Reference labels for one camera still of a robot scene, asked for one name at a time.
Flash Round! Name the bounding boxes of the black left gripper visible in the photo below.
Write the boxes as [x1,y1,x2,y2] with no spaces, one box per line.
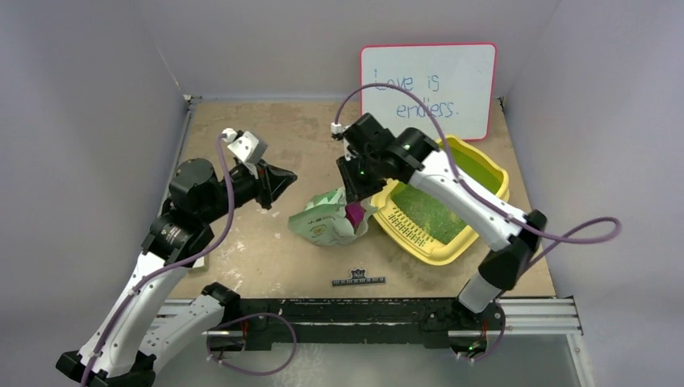
[199,157,297,224]

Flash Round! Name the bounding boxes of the purple plastic litter scoop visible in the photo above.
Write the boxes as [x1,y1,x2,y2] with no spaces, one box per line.
[344,202,365,230]

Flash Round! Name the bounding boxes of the green cat litter bag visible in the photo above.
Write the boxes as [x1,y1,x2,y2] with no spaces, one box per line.
[287,187,378,247]

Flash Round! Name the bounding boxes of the yellow sifting litter tray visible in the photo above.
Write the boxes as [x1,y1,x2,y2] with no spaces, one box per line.
[369,134,511,267]

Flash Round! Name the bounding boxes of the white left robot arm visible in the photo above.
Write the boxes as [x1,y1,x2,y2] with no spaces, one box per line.
[56,158,297,386]

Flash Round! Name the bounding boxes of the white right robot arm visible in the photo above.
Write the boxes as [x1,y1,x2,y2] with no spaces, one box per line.
[331,113,547,328]

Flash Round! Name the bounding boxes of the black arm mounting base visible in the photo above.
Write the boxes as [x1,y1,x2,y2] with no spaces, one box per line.
[202,282,505,356]

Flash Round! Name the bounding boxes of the green cat litter granules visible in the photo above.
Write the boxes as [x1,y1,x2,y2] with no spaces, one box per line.
[390,183,466,244]

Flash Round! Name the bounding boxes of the small white red card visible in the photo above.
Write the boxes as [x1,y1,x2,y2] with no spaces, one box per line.
[191,256,207,269]

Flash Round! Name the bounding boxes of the pink framed whiteboard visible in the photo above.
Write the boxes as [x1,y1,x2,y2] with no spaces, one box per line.
[360,43,497,140]

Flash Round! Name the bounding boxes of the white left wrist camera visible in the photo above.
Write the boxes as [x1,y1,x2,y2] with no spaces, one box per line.
[222,127,268,179]

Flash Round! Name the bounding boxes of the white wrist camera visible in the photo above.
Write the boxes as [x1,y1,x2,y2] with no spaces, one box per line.
[222,127,268,179]
[330,122,348,141]

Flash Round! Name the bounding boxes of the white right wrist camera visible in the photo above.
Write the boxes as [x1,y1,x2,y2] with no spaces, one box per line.
[330,122,348,141]

